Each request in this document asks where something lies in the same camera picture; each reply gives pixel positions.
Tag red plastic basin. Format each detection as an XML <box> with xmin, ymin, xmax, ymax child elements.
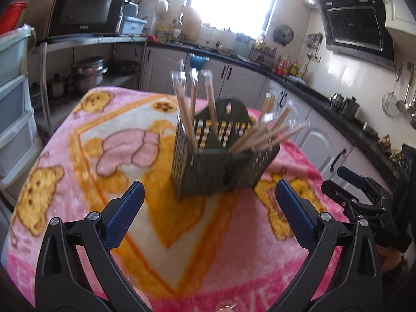
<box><xmin>0</xmin><ymin>2</ymin><xmax>27</xmax><ymax>36</ymax></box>

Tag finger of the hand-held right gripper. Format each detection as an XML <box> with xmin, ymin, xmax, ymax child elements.
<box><xmin>321</xmin><ymin>179</ymin><xmax>365</xmax><ymax>218</ymax></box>
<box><xmin>337</xmin><ymin>166</ymin><xmax>391</xmax><ymax>202</ymax></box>

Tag black wok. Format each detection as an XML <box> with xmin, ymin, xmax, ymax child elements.
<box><xmin>107</xmin><ymin>59</ymin><xmax>140</xmax><ymax>75</ymax></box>

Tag black wire dish rack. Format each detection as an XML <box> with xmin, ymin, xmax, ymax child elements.
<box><xmin>250</xmin><ymin>44</ymin><xmax>277</xmax><ymax>64</ymax></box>

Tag pale wooden cutting board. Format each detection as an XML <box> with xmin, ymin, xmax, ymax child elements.
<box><xmin>180</xmin><ymin>6</ymin><xmax>203</xmax><ymax>41</ymax></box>

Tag large steel pot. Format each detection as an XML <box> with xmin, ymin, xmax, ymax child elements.
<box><xmin>70</xmin><ymin>57</ymin><xmax>108</xmax><ymax>93</ymax></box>

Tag brown lumpy food pile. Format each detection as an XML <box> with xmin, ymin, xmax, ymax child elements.
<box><xmin>377</xmin><ymin>135</ymin><xmax>402</xmax><ymax>163</ymax></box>

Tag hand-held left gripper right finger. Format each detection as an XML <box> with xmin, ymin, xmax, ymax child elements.
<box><xmin>276</xmin><ymin>179</ymin><xmax>384</xmax><ymax>312</ymax></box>

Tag small lidded steel pot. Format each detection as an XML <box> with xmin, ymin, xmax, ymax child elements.
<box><xmin>49</xmin><ymin>73</ymin><xmax>69</xmax><ymax>98</ymax></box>

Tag hanging kitchen tools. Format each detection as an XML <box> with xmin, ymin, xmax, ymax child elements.
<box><xmin>305</xmin><ymin>32</ymin><xmax>324</xmax><ymax>59</ymax></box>

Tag white kitchen base cabinets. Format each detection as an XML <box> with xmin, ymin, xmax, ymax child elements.
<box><xmin>142</xmin><ymin>41</ymin><xmax>399</xmax><ymax>183</ymax></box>

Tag pastel plastic drawer cabinet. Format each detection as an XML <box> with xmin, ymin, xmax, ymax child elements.
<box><xmin>0</xmin><ymin>26</ymin><xmax>38</xmax><ymax>189</ymax></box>

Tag hanging wire strainer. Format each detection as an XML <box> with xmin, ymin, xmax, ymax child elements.
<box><xmin>382</xmin><ymin>67</ymin><xmax>404</xmax><ymax>117</ymax></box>

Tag steel shelf table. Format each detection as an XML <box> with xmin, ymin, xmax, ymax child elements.
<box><xmin>34</xmin><ymin>36</ymin><xmax>147</xmax><ymax>137</ymax></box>

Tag bunch of chopsticks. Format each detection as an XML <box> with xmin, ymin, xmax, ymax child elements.
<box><xmin>171</xmin><ymin>59</ymin><xmax>311</xmax><ymax>155</ymax></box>

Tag row of condiment bottles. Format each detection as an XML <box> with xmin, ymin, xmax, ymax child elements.
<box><xmin>276</xmin><ymin>55</ymin><xmax>300</xmax><ymax>77</ymax></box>

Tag person's right hand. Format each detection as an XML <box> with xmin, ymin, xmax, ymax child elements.
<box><xmin>377</xmin><ymin>244</ymin><xmax>410</xmax><ymax>275</ymax></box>

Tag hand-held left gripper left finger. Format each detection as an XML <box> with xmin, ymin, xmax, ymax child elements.
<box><xmin>34</xmin><ymin>180</ymin><xmax>153</xmax><ymax>312</ymax></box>

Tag kitchen window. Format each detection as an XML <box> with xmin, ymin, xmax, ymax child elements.
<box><xmin>187</xmin><ymin>0</ymin><xmax>283</xmax><ymax>31</ymax></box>

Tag grey perforated utensil holder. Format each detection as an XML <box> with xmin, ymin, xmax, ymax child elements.
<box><xmin>171</xmin><ymin>98</ymin><xmax>281</xmax><ymax>201</ymax></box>

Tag blue hanging plastic bin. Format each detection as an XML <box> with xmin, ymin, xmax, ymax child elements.
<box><xmin>189</xmin><ymin>54</ymin><xmax>210</xmax><ymax>71</ymax></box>

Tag grey plastic bin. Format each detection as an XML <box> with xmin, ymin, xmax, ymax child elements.
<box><xmin>120</xmin><ymin>16</ymin><xmax>147</xmax><ymax>36</ymax></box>

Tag pink printed blanket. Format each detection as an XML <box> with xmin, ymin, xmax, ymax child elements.
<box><xmin>6</xmin><ymin>87</ymin><xmax>352</xmax><ymax>312</ymax></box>

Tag small round wall fan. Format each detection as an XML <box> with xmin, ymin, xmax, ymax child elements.
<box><xmin>272</xmin><ymin>25</ymin><xmax>295</xmax><ymax>47</ymax></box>

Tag person's left hand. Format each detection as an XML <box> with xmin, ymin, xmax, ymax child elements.
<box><xmin>128</xmin><ymin>278</ymin><xmax>154</xmax><ymax>312</ymax></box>

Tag black range hood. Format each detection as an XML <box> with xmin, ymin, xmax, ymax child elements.
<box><xmin>314</xmin><ymin>0</ymin><xmax>395</xmax><ymax>70</ymax></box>

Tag green cutlery rack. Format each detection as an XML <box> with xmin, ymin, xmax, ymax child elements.
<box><xmin>236</xmin><ymin>34</ymin><xmax>256</xmax><ymax>59</ymax></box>

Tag white wall cabinet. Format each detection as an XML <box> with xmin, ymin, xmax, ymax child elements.
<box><xmin>382</xmin><ymin>0</ymin><xmax>416</xmax><ymax>35</ymax></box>

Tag black microwave oven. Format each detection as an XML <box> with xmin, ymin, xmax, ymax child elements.
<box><xmin>46</xmin><ymin>0</ymin><xmax>127</xmax><ymax>38</ymax></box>

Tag hanging steel ladle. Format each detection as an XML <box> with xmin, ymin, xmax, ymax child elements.
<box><xmin>396</xmin><ymin>68</ymin><xmax>415</xmax><ymax>113</ymax></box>

